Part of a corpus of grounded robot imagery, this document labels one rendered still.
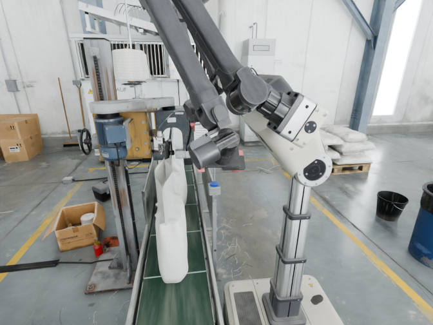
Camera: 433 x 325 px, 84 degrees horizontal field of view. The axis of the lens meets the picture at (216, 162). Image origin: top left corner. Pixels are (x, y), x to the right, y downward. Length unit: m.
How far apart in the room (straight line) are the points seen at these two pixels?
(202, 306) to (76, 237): 1.55
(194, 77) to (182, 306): 1.24
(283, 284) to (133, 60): 1.41
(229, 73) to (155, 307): 1.28
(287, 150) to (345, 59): 6.04
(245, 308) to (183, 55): 1.43
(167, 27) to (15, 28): 5.79
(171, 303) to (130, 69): 1.28
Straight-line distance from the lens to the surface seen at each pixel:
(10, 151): 5.80
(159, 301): 1.58
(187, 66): 0.63
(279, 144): 0.87
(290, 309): 1.60
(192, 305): 1.54
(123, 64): 1.41
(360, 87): 7.14
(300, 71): 6.28
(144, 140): 1.66
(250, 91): 0.63
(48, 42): 6.14
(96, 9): 4.16
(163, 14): 0.68
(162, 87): 4.32
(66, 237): 2.70
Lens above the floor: 1.58
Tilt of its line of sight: 21 degrees down
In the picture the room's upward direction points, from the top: straight up
